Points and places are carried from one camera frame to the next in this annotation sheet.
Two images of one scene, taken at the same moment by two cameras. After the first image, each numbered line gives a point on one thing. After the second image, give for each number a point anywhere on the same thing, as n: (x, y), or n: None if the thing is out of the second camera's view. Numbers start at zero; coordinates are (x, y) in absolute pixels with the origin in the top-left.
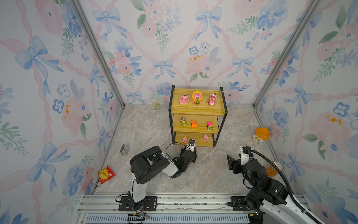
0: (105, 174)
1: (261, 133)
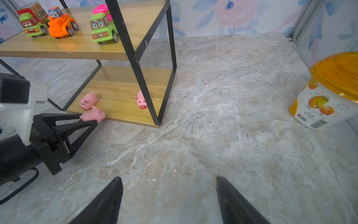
0: None
1: (330, 94)
